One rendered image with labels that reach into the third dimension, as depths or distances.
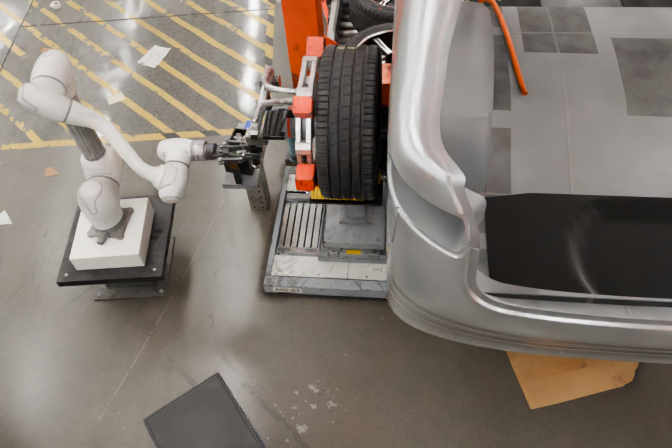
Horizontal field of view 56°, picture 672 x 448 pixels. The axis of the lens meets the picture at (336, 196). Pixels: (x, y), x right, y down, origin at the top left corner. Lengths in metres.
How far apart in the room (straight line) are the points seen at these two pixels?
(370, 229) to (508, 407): 1.03
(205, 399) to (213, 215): 1.25
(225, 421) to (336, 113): 1.27
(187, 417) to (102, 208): 1.00
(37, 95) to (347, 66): 1.18
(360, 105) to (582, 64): 0.96
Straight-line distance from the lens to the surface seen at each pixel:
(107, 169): 3.10
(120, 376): 3.24
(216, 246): 3.47
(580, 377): 3.14
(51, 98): 2.65
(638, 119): 2.71
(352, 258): 3.17
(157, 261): 3.13
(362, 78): 2.48
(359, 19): 4.11
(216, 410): 2.67
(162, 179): 2.67
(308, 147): 2.50
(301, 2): 2.94
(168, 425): 2.70
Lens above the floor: 2.78
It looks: 51 degrees down
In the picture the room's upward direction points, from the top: 5 degrees counter-clockwise
